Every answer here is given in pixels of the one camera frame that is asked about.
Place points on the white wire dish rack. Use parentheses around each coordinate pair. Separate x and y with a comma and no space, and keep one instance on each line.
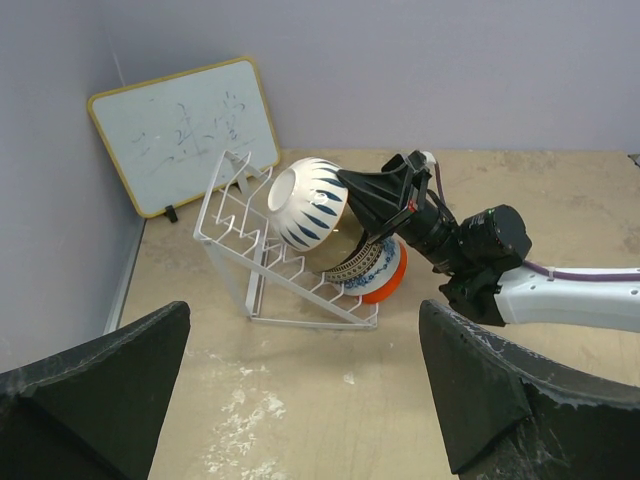
(268,282)

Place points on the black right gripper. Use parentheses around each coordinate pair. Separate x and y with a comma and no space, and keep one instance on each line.
(391,201)

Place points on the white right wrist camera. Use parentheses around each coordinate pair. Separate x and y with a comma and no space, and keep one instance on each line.
(423,160)

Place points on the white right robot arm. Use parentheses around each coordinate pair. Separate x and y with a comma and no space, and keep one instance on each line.
(490,280)

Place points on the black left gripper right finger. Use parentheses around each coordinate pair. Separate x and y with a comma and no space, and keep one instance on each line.
(506,412)

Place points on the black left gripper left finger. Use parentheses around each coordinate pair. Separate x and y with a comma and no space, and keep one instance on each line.
(94,411)

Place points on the beige brown ceramic bowl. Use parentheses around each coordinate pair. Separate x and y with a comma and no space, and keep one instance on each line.
(342,241)

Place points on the small whiteboard yellow frame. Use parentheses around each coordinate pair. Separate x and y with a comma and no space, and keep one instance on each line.
(165,136)

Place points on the white ceramic bowl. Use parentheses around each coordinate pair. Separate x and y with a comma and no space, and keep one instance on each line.
(305,203)

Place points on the orange plastic bowl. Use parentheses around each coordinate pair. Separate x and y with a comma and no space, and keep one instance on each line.
(389,279)

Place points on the blue patterned ceramic bowl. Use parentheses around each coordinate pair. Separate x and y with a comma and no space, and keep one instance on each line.
(363,284)

